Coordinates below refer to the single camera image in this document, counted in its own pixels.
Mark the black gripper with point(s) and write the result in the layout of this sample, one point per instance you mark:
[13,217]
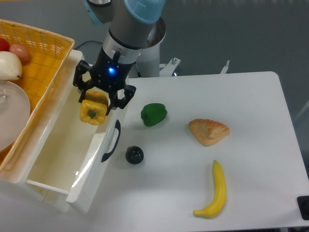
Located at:
[109,75]

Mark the yellow bell pepper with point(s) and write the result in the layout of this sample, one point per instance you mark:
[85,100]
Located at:
[94,108]

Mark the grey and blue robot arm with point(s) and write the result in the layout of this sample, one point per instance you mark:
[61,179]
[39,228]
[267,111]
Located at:
[131,23]

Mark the green bell pepper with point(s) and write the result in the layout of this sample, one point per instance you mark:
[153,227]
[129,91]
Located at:
[153,113]

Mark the open white drawer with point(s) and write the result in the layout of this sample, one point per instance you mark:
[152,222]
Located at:
[79,149]

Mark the white drawer cabinet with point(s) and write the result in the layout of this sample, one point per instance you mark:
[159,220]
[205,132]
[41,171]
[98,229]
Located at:
[13,176]

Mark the yellow woven basket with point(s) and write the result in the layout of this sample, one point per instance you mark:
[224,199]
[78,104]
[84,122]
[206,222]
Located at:
[48,51]

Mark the black round object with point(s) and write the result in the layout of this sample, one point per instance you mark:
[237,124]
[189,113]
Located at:
[134,155]

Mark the white plate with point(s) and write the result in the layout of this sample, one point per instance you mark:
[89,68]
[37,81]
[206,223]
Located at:
[14,112]

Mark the red tomato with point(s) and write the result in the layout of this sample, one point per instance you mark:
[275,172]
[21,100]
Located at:
[4,45]

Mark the triangular bread pastry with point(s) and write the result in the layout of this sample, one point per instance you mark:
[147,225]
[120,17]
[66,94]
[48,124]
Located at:
[208,132]

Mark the yellow banana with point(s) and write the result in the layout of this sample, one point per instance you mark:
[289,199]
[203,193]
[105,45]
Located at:
[220,194]

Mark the black object at edge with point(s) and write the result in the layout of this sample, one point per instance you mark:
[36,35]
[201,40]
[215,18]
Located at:
[303,204]

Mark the black drawer handle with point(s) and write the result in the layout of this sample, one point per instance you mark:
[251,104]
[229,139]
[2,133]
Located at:
[113,143]

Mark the white table bracket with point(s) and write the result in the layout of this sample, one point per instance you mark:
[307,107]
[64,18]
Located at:
[225,68]

